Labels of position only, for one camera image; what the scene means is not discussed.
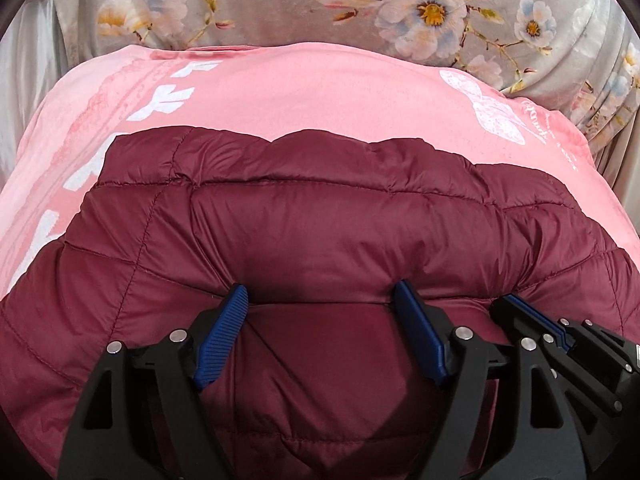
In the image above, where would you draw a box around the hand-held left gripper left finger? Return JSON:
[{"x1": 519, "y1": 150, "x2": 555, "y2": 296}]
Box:
[{"x1": 56, "y1": 283, "x2": 250, "y2": 480}]

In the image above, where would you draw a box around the grey floral bed sheet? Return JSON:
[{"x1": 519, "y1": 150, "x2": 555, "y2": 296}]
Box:
[{"x1": 50, "y1": 0, "x2": 640, "y2": 211}]

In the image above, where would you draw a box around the pink printed blanket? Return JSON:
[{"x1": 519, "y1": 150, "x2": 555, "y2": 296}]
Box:
[{"x1": 0, "y1": 42, "x2": 601, "y2": 301}]

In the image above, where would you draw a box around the silver satin curtain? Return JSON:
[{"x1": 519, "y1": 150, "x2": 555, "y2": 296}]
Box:
[{"x1": 0, "y1": 0, "x2": 68, "y2": 96}]

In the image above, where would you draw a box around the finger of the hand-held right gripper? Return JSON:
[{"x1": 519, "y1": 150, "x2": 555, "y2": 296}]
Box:
[
  {"x1": 489, "y1": 296, "x2": 624, "y2": 419},
  {"x1": 506, "y1": 294, "x2": 640, "y2": 377}
]

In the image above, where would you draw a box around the maroon quilted puffer jacket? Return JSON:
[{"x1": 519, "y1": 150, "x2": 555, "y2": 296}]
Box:
[{"x1": 0, "y1": 126, "x2": 640, "y2": 480}]

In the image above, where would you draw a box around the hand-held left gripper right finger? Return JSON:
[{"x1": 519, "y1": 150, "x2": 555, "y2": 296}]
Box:
[{"x1": 391, "y1": 280, "x2": 587, "y2": 480}]

